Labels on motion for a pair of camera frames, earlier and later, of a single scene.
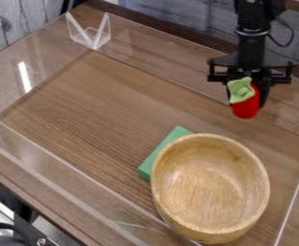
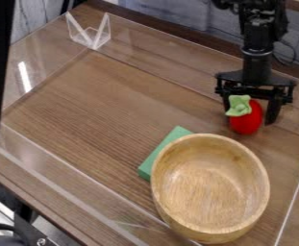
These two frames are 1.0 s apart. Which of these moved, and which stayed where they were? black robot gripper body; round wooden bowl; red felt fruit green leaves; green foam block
Moved: red felt fruit green leaves; black robot gripper body
Stayed: green foam block; round wooden bowl
